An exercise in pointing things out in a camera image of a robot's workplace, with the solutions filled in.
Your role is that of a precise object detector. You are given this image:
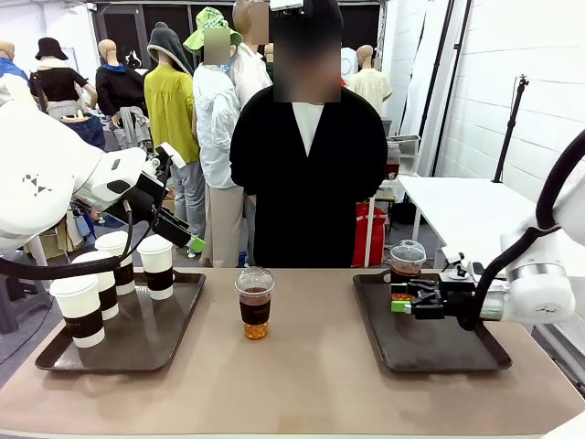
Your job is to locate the person in black cardigan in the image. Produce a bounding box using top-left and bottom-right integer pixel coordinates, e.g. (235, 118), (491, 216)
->
(229, 0), (389, 269)

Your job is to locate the mannequin in yellow dress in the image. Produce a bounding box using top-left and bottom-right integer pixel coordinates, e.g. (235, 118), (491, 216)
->
(144, 21), (201, 164)

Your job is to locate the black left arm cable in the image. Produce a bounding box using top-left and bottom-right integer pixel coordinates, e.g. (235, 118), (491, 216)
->
(0, 157), (174, 281)

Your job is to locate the black right arm hose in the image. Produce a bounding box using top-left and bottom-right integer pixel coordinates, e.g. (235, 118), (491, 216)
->
(458, 130), (585, 332)

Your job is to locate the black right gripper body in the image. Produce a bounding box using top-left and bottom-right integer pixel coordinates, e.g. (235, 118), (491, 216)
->
(409, 273), (480, 322)

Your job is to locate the large white table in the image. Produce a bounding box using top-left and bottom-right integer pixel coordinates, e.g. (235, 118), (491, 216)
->
(397, 175), (549, 275)

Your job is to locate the pitcher of dark tea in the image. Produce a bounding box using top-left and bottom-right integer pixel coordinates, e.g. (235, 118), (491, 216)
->
(386, 142), (402, 182)

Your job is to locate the mannequin with black bucket hat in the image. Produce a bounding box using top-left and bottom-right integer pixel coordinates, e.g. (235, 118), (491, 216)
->
(28, 37), (100, 121)

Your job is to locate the grey plastic stool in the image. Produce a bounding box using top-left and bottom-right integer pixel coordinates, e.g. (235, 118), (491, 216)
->
(0, 249), (52, 335)

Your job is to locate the small white side table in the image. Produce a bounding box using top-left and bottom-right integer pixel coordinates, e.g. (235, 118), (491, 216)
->
(365, 177), (412, 230)

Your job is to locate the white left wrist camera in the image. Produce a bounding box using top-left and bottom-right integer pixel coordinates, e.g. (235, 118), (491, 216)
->
(154, 141), (187, 170)

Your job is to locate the white paper coffee cup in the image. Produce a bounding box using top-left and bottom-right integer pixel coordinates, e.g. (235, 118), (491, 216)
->
(71, 250), (122, 322)
(93, 230), (137, 296)
(48, 273), (107, 349)
(136, 233), (176, 302)

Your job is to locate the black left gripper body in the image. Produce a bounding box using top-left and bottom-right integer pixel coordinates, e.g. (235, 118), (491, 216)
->
(119, 171), (171, 230)

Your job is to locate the mannequin in blue top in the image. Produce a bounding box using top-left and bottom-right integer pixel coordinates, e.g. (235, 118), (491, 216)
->
(0, 40), (31, 109)

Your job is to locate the mannequin in cream shirt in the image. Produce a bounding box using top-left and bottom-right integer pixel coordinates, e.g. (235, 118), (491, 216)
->
(343, 44), (394, 119)

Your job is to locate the clear cup with dark coffee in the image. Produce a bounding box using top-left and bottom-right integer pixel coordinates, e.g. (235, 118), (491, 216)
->
(388, 239), (428, 285)

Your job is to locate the dark brown serving tray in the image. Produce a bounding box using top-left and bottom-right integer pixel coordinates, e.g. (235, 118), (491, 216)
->
(35, 266), (207, 373)
(352, 271), (514, 374)

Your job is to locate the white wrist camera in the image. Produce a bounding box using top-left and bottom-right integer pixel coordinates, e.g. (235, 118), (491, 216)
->
(154, 141), (187, 170)
(443, 252), (486, 281)

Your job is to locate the clear cup with amber tea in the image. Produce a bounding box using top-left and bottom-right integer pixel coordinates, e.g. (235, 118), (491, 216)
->
(234, 266), (276, 341)

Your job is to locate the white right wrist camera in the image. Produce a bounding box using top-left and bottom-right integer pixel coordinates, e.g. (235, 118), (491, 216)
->
(443, 252), (486, 281)

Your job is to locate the red shopping bag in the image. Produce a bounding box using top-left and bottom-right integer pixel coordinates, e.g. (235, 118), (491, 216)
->
(351, 203), (388, 269)

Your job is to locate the person with green hat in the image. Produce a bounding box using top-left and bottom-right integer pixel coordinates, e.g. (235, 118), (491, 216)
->
(182, 5), (258, 269)

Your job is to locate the mannequin in black sweater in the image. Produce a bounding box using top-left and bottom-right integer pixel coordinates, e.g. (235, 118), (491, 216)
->
(94, 38), (148, 150)

